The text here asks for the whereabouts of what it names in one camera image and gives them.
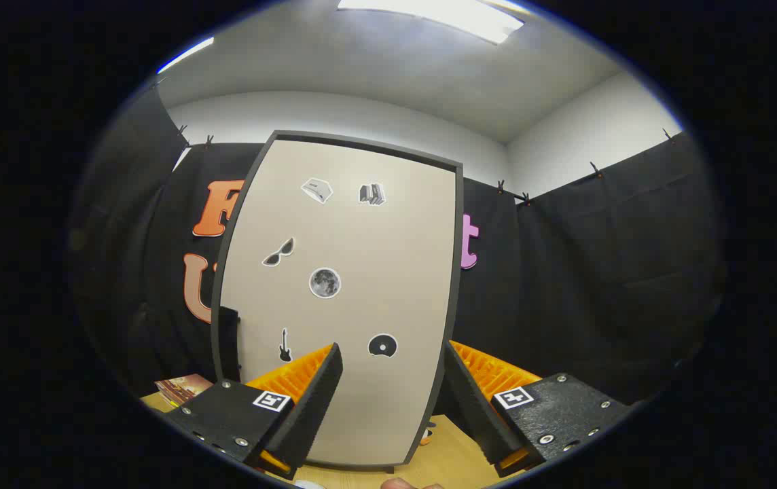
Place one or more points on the brown cover book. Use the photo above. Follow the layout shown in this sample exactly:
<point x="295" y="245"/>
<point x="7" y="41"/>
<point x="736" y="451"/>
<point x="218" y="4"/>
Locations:
<point x="183" y="387"/>

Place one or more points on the narrow ceiling light strip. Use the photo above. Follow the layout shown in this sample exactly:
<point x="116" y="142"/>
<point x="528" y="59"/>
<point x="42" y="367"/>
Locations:
<point x="186" y="54"/>

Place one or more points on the black backdrop cloth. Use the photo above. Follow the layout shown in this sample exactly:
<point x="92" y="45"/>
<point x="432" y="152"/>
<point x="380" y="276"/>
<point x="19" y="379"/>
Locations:
<point x="599" y="272"/>

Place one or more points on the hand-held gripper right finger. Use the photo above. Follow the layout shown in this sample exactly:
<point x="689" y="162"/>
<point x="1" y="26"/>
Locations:
<point x="473" y="407"/>

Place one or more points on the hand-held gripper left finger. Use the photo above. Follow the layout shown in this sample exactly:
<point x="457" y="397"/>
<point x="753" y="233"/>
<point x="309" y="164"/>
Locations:
<point x="317" y="401"/>

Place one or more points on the penguin plush toy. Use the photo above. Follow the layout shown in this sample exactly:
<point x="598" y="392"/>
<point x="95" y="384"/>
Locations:
<point x="428" y="435"/>

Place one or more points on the dark grey shoe cabinet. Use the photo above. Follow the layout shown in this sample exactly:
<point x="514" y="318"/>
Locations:
<point x="458" y="272"/>

